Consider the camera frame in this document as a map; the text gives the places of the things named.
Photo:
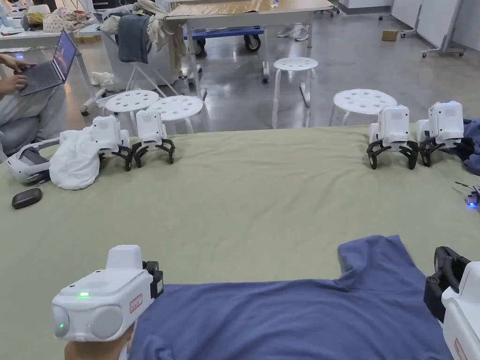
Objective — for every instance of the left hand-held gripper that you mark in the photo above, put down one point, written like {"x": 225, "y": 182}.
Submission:
{"x": 112, "y": 296}

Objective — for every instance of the small device with blue light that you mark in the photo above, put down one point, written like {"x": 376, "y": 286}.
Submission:
{"x": 471, "y": 198}

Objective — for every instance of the white headset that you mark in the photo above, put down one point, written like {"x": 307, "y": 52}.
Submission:
{"x": 26, "y": 163}

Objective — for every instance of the white rack with clothes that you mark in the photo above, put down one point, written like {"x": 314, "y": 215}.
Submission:
{"x": 135, "y": 37}

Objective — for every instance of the crumpled white cloth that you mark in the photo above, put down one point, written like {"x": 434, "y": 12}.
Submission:
{"x": 102, "y": 78}

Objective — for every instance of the dark blue garment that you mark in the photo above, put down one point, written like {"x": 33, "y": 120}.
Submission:
{"x": 471, "y": 150}

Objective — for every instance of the spare hand-held gripper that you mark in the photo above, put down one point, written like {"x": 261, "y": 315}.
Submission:
{"x": 108, "y": 135}
{"x": 446, "y": 120}
{"x": 150, "y": 125}
{"x": 392, "y": 123}

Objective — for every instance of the blue wheeled cart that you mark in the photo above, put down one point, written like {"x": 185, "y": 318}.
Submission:
{"x": 225, "y": 32}

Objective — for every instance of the small brown carton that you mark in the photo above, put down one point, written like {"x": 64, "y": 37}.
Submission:
{"x": 389, "y": 35}

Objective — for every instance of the person's left hand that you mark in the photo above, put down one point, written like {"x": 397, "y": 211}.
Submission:
{"x": 93, "y": 350}

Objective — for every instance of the blue shirt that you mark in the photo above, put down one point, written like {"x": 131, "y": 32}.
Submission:
{"x": 285, "y": 322}

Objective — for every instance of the bed with pale green sheet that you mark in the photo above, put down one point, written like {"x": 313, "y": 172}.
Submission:
{"x": 247, "y": 195}

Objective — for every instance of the black oval case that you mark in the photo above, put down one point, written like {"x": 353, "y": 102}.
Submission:
{"x": 26, "y": 197}

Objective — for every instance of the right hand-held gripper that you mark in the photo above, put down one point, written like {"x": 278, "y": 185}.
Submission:
{"x": 463, "y": 315}

